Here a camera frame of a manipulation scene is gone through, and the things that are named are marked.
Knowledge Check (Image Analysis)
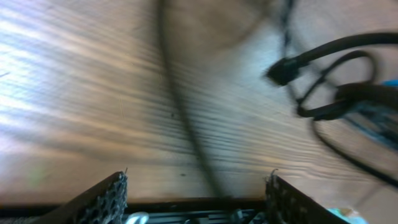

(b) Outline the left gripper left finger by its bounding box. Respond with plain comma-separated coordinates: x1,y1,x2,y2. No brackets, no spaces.
40,171,127,224

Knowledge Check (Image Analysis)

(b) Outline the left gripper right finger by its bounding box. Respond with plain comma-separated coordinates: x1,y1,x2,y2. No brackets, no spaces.
266,174,348,224

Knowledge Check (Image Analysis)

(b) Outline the thin black USB cable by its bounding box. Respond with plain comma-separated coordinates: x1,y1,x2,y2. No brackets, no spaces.
266,30,398,187

